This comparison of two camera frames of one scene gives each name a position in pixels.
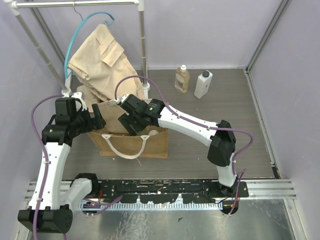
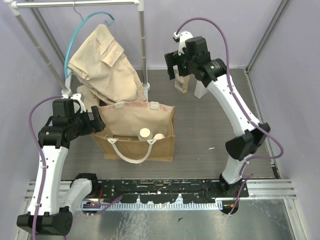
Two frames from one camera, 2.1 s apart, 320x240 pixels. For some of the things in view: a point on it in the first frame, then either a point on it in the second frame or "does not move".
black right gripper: x=125 y=119 → x=172 y=59
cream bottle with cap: x=153 y=132 → x=158 y=136
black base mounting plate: x=189 y=191 does not move
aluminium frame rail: x=285 y=190 does not move
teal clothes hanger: x=66 y=74 does not move
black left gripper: x=96 y=118 does not move
